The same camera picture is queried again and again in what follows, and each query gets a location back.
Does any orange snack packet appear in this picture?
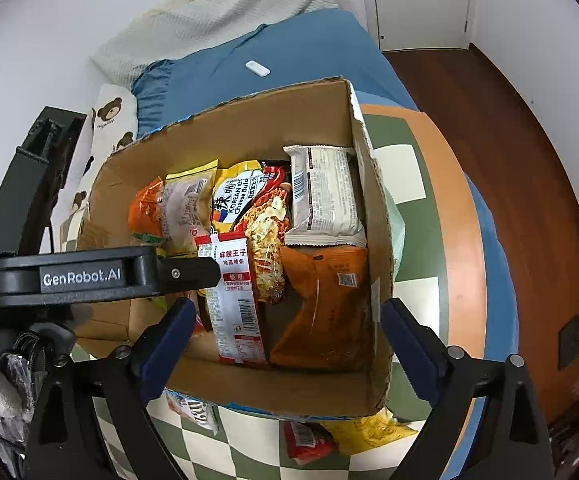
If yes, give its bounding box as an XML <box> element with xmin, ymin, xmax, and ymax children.
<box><xmin>270</xmin><ymin>245</ymin><xmax>371</xmax><ymax>372</ymax></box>

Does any white remote control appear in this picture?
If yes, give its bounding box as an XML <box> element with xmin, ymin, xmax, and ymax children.
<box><xmin>245</xmin><ymin>60</ymin><xmax>271</xmax><ymax>78</ymax></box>

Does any dark red snack packet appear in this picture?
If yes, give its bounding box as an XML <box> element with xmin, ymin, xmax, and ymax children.
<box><xmin>281</xmin><ymin>420</ymin><xmax>337</xmax><ymax>466</ymax></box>

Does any grey white headboard cover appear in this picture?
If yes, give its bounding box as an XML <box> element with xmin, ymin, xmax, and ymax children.
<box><xmin>91</xmin><ymin>0</ymin><xmax>338</xmax><ymax>88</ymax></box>

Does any white black snack bag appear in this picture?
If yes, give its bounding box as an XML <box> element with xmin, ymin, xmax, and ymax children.
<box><xmin>165</xmin><ymin>389</ymin><xmax>218</xmax><ymax>436</ymax></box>

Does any white door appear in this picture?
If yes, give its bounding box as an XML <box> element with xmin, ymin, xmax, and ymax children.
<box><xmin>364</xmin><ymin>0</ymin><xmax>475</xmax><ymax>52</ymax></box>

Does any red white snack packet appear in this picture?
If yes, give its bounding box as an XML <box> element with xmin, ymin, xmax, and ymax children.
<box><xmin>195</xmin><ymin>232</ymin><xmax>268</xmax><ymax>367</ymax></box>

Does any bear print pillow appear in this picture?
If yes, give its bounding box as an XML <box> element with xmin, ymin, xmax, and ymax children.
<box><xmin>52</xmin><ymin>84</ymin><xmax>138</xmax><ymax>252</ymax></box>

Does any white noodle packet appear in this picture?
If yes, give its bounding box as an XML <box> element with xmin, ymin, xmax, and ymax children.
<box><xmin>283</xmin><ymin>145</ymin><xmax>367</xmax><ymax>247</ymax></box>

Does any orange chip bag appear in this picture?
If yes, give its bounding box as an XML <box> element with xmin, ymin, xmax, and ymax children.
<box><xmin>127</xmin><ymin>177</ymin><xmax>164</xmax><ymax>245</ymax></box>

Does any yellow red ramen packet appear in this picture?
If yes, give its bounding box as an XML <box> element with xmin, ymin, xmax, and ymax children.
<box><xmin>212</xmin><ymin>160</ymin><xmax>291</xmax><ymax>304</ymax></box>

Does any cardboard snack box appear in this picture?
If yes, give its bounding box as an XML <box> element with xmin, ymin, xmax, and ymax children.
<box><xmin>73</xmin><ymin>78</ymin><xmax>395</xmax><ymax>418</ymax></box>

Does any green white checkered blanket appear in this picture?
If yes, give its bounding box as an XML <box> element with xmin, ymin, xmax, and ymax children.
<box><xmin>148</xmin><ymin>94</ymin><xmax>495</xmax><ymax>479</ymax></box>

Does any beige snack packet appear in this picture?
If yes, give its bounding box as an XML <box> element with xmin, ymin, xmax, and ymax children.
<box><xmin>160</xmin><ymin>159</ymin><xmax>218</xmax><ymax>255</ymax></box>

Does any yellow snack packet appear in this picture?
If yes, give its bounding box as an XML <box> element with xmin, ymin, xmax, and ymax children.
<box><xmin>320</xmin><ymin>408</ymin><xmax>417</xmax><ymax>456</ymax></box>

